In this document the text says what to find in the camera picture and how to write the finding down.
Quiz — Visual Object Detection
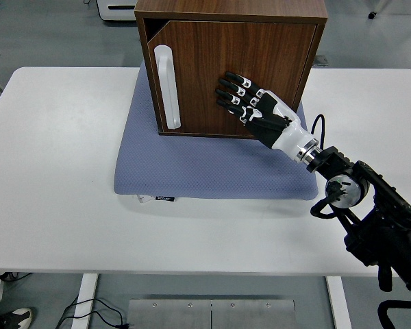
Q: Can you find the person's foot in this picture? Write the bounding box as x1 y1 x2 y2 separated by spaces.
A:
0 307 34 329

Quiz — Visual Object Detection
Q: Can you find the thin black cable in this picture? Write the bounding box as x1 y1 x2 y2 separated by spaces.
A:
0 271 32 282

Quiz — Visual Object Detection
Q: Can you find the brown wooden cabinet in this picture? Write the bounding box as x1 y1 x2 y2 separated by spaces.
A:
134 0 329 138

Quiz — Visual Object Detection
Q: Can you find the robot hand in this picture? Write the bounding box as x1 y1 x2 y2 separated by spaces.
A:
214 71 318 160

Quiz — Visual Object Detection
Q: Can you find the white table leg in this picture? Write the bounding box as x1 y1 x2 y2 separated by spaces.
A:
325 276 353 329
71 273 99 329

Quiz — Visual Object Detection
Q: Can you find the white floor appliance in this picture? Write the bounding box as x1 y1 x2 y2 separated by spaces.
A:
96 0 140 22

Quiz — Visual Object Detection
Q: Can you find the black floor cable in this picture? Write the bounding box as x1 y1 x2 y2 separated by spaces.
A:
54 296 134 329

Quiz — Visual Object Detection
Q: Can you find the brown wooden cabinet door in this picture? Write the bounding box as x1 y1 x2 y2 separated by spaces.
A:
148 20 318 135

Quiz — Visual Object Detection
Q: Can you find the white door handle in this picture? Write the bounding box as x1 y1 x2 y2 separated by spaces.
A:
153 44 182 130

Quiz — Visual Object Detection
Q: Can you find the grey metal plate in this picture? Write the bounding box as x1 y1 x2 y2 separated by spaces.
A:
127 299 212 329
211 300 296 329

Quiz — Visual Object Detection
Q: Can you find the blue-grey perforated mat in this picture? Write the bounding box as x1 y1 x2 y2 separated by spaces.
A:
114 61 319 200

